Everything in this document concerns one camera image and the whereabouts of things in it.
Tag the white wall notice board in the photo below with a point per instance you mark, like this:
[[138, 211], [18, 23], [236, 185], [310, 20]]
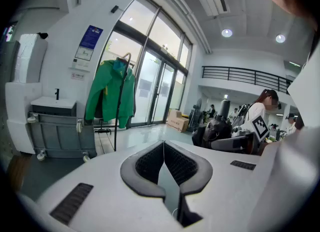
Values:
[[83, 58]]

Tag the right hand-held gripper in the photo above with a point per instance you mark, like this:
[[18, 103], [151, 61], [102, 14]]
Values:
[[260, 127]]

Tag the glass entrance door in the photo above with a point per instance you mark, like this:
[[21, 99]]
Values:
[[150, 88]]

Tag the black wall sensor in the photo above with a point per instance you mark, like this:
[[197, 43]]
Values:
[[115, 9]]

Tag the white sink cabinet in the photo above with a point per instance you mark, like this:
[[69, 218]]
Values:
[[52, 102]]

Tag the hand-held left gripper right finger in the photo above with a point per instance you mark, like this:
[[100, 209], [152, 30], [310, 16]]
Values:
[[200, 173]]

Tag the black faucet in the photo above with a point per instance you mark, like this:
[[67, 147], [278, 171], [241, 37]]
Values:
[[57, 94]]

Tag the black standing fan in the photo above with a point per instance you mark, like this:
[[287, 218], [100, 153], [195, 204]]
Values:
[[198, 103]]

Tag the no-smoking wall sign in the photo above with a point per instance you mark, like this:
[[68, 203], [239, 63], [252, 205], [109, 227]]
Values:
[[78, 76]]

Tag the person's right forearm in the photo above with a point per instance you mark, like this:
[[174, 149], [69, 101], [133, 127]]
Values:
[[266, 148]]

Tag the round ceiling light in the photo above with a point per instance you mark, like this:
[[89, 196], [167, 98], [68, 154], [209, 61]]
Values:
[[226, 33], [280, 38]]

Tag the white paper notice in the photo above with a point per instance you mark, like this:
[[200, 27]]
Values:
[[144, 93]]

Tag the grey wheeled cart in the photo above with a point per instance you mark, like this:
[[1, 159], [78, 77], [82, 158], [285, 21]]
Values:
[[57, 136]]

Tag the green hooded jacket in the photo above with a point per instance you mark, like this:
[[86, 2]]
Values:
[[107, 88]]

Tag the grey paper notice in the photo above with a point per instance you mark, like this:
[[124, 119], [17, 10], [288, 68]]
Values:
[[145, 84]]

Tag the black balcony railing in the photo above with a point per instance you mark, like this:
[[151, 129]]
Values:
[[225, 67]]

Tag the brown cardboard box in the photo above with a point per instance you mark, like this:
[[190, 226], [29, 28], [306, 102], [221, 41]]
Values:
[[176, 121]]

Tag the blue wall poster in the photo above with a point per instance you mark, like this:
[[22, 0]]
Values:
[[91, 37]]

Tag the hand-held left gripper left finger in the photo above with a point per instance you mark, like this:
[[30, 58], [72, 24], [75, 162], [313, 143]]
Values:
[[130, 173]]

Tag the white wrapped furniture piece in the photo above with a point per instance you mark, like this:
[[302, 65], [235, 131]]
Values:
[[22, 106]]

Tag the black bag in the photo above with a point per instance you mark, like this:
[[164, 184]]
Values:
[[215, 131]]

